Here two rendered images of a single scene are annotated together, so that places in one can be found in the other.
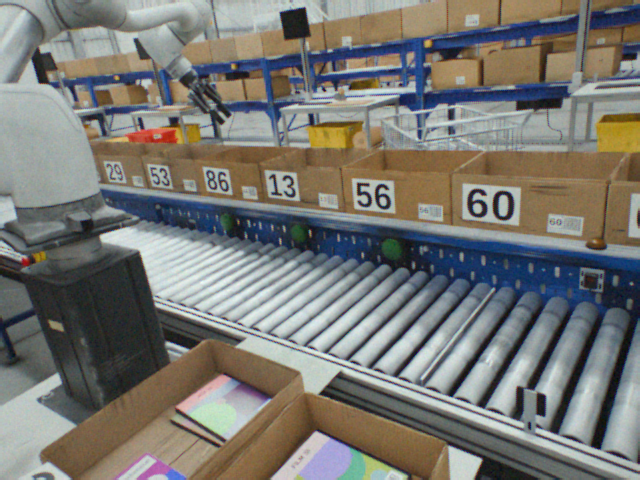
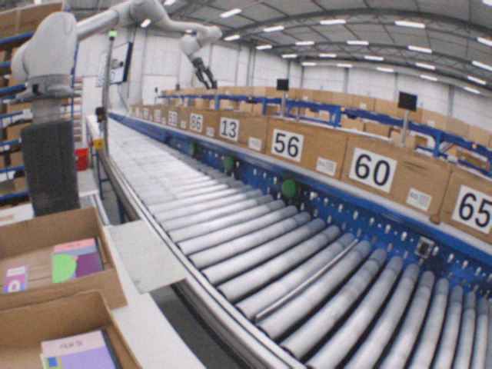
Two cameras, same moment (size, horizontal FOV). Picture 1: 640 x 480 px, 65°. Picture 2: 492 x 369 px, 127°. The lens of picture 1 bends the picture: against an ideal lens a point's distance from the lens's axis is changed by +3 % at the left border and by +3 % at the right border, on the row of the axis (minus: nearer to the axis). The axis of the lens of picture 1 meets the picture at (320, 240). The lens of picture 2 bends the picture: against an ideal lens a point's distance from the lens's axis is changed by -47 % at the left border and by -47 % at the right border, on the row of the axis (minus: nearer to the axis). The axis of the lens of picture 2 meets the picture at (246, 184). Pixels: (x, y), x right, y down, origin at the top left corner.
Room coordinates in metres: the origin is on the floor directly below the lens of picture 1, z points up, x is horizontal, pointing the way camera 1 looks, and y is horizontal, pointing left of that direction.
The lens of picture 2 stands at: (0.58, -0.17, 1.12)
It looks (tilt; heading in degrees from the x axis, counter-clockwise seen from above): 20 degrees down; 8
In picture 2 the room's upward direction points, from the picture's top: 6 degrees clockwise
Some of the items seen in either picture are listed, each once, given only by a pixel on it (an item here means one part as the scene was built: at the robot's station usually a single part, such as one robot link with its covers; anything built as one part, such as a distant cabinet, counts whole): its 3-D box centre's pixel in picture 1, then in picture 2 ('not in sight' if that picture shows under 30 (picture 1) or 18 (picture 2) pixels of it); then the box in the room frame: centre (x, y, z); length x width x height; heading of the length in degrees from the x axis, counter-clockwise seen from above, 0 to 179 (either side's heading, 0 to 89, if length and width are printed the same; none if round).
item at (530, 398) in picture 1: (530, 415); not in sight; (0.70, -0.33, 0.78); 0.05 x 0.01 x 0.11; 50
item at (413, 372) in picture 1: (450, 331); (310, 270); (1.07, -0.30, 0.72); 0.52 x 0.05 x 0.05; 140
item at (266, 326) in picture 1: (311, 295); (213, 206); (1.36, 0.05, 0.72); 0.52 x 0.05 x 0.05; 140
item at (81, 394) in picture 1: (102, 324); (51, 171); (1.00, 0.51, 0.91); 0.26 x 0.26 x 0.33; 52
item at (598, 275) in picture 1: (590, 282); (423, 249); (1.09, -0.66, 0.81); 0.05 x 0.02 x 0.07; 50
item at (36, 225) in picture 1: (66, 212); (46, 86); (0.98, 0.50, 1.19); 0.22 x 0.18 x 0.06; 41
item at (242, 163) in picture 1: (252, 172); (219, 123); (2.13, 0.26, 0.96); 0.39 x 0.29 x 0.17; 50
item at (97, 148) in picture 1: (106, 161); (160, 113); (2.88, 1.17, 0.96); 0.39 x 0.29 x 0.17; 50
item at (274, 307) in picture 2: (462, 342); (317, 282); (1.05, -0.33, 0.70); 0.46 x 0.01 x 0.09; 140
